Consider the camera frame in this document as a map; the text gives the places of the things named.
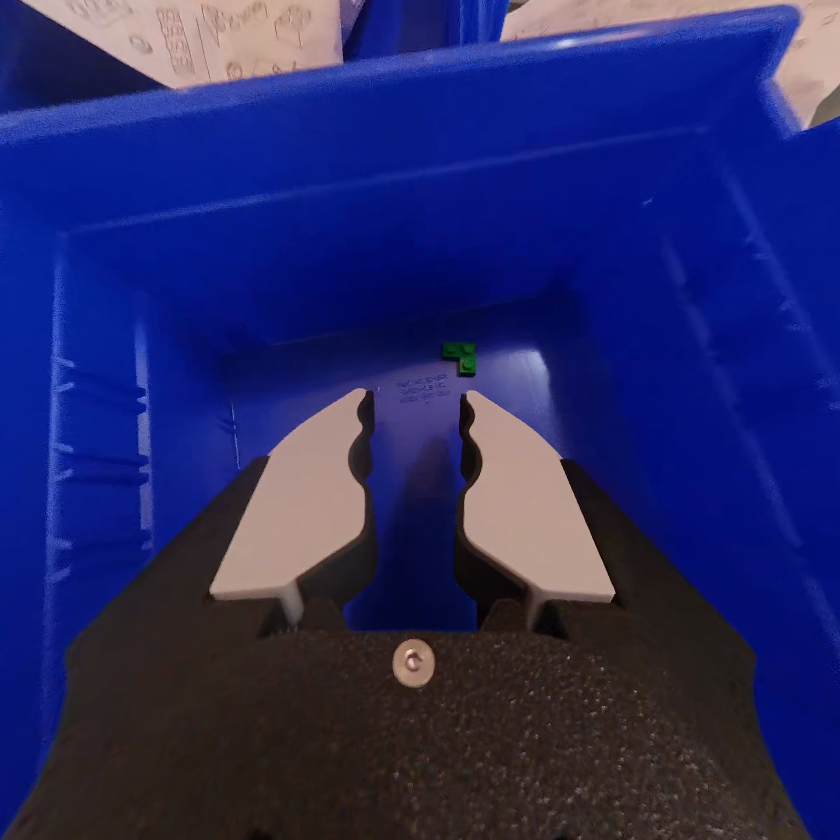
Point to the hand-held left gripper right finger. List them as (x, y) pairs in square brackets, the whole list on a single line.
[(531, 518)]

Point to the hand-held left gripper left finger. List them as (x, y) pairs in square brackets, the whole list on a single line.
[(295, 512)]

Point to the green corner brick plate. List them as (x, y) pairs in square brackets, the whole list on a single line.
[(463, 354)]

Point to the blue plastic bin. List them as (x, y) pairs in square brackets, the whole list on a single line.
[(262, 262), (407, 26)]

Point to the paper bag with line drawings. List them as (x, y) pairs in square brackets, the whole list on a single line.
[(817, 59), (197, 39)]

